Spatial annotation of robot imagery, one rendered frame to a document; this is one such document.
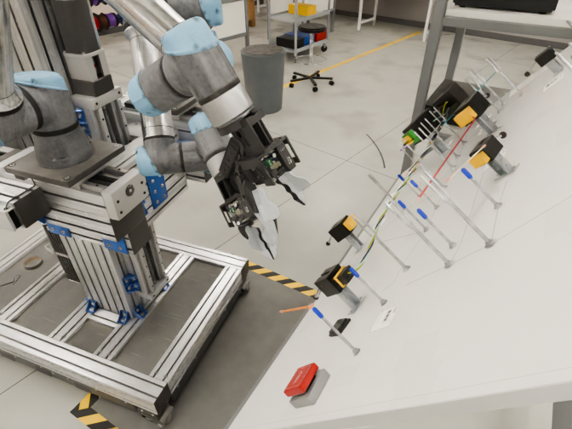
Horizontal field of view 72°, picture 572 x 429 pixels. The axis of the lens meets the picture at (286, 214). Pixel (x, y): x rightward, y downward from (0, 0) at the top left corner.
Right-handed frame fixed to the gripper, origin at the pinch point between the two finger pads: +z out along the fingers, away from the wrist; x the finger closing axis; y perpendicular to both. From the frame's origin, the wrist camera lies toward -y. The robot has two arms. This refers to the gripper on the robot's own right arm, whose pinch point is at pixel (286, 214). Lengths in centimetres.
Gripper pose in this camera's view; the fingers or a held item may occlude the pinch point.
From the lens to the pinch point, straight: 73.5
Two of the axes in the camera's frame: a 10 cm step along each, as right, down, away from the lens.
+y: 6.3, 0.0, -7.8
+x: 6.1, -6.2, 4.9
